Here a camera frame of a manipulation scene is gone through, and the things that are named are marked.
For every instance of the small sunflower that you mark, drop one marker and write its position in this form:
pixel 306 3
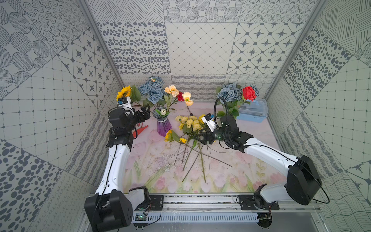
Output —
pixel 181 150

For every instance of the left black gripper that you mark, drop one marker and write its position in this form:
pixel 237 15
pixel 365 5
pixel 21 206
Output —
pixel 142 113

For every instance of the blue grey roses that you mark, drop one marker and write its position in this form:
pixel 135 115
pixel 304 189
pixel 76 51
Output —
pixel 232 93

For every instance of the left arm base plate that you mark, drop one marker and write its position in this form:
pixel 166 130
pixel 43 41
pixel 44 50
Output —
pixel 141 199

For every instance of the large sunflower vase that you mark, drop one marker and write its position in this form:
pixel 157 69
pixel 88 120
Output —
pixel 200 142

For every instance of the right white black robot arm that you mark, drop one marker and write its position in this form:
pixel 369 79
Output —
pixel 302 178

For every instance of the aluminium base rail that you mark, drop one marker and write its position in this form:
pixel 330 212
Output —
pixel 176 203

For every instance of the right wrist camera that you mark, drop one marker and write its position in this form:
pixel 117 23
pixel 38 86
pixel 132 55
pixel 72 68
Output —
pixel 209 121

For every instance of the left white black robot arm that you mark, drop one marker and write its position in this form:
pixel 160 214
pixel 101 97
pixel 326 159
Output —
pixel 110 208

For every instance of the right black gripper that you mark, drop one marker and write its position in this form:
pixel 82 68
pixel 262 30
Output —
pixel 204 134

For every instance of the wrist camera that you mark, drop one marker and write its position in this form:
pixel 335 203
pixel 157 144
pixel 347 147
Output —
pixel 125 103
pixel 209 121

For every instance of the red white hand-shaped tool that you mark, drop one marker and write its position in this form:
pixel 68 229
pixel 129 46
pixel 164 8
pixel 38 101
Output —
pixel 139 128

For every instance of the large sunflower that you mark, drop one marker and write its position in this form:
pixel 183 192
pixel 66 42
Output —
pixel 171 135
pixel 130 91

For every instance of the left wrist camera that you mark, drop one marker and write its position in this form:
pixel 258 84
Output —
pixel 125 103

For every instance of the left bouquet yellow flowers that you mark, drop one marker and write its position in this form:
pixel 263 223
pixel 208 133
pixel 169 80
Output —
pixel 162 98

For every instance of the blue plastic storage box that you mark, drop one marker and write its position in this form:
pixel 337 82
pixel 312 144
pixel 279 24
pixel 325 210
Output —
pixel 256 111

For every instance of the red rose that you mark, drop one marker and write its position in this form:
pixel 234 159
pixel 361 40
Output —
pixel 249 93

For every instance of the purple ribbed vase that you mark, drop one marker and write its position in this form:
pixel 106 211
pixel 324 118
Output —
pixel 163 126

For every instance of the yellow rose bunch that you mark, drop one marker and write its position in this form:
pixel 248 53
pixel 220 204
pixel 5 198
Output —
pixel 190 126

